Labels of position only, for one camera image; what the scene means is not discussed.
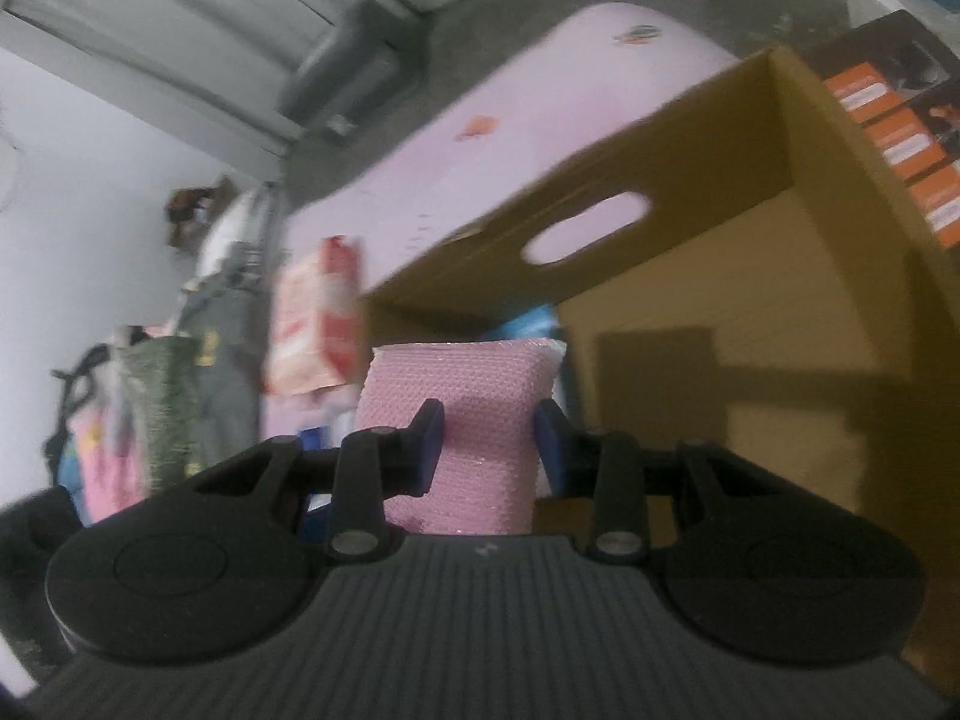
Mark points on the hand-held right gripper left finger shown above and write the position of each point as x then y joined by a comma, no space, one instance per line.
427,442

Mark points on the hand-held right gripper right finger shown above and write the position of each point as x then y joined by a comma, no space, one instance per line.
551,442

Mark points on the brown cardboard box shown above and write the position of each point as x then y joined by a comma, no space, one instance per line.
750,277

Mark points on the pink tissue packet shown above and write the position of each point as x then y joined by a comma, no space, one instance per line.
315,315

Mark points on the dark grey jacket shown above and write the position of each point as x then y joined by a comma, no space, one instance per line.
225,375

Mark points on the green floral bag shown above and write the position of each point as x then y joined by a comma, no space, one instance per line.
157,405

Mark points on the white patterned cloth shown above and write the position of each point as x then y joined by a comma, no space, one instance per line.
236,232

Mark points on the brown paper item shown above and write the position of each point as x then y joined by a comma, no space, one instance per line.
195,206

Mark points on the grey shoe box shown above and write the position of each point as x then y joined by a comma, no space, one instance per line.
352,60

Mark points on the black orange appliance box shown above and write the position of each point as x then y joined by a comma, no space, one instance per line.
885,60

